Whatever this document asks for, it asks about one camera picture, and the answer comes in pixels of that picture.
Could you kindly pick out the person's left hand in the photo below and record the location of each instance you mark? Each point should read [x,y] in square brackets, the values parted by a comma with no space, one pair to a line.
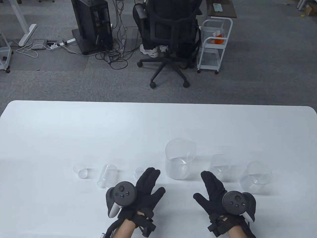
[148,188]

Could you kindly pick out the person's right hand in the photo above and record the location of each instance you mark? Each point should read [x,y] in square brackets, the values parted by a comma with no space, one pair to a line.
[213,195]

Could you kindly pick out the tiny clear plastic beaker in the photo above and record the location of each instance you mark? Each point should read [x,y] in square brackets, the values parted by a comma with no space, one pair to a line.
[139,172]

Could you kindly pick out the medium clear plastic beaker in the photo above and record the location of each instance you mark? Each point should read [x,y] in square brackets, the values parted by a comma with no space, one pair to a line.
[221,163]

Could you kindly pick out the huge clear plastic beaker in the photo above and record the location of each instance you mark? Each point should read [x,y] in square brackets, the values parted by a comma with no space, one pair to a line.
[180,171]

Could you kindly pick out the slim clear plastic beaker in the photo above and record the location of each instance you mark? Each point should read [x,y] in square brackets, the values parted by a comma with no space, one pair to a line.
[106,176]

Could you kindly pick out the large clear plastic beaker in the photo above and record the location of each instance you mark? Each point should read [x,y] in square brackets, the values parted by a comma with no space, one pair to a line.
[256,178]

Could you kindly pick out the small clear plastic beaker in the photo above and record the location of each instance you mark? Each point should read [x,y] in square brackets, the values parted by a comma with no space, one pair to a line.
[83,173]

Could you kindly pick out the person's right forearm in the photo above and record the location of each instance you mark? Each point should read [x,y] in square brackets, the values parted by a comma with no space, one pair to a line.
[236,234]

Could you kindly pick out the person's left forearm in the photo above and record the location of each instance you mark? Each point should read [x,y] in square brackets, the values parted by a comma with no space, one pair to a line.
[126,229]

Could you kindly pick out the right black white controller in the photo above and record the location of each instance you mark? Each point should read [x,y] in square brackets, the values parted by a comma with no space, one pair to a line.
[235,202]

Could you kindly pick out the black white controller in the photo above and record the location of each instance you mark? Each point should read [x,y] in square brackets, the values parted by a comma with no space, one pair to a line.
[235,202]
[122,193]

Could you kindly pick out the left black white controller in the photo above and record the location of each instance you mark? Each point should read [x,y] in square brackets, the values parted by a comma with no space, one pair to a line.
[122,193]

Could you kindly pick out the white rolling cart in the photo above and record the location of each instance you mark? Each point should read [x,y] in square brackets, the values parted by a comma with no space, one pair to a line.
[209,67]

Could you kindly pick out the orange packet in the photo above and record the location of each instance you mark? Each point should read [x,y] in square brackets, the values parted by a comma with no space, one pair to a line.
[218,39]

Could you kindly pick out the black office chair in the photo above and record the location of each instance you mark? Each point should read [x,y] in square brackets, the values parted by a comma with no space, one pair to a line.
[175,27]

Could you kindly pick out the white power strip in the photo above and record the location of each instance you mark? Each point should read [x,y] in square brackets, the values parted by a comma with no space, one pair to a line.
[68,41]

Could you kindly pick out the black computer tower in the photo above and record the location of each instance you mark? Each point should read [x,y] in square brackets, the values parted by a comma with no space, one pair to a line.
[84,19]

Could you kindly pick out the grey floor socket box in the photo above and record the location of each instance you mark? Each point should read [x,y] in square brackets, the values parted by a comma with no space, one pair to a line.
[39,44]

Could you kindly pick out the brown side table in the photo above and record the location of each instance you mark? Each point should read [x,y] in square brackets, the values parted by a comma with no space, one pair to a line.
[227,10]

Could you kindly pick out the pale remote control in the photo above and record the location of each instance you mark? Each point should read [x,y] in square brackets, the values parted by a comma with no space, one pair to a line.
[218,7]

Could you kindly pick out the white desk leg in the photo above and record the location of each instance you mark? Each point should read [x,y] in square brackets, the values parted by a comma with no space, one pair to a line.
[24,34]

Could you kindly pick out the small white wheeled cart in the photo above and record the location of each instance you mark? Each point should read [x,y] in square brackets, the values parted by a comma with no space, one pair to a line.
[5,52]

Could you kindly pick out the cardboard box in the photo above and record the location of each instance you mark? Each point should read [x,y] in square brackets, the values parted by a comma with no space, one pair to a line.
[310,10]

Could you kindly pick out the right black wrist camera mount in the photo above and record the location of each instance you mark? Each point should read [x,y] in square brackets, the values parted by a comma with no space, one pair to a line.
[215,229]

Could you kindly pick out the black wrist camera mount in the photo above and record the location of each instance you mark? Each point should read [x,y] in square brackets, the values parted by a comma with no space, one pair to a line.
[215,229]
[148,226]

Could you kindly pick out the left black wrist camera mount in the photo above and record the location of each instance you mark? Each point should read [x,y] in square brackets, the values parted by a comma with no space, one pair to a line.
[148,226]

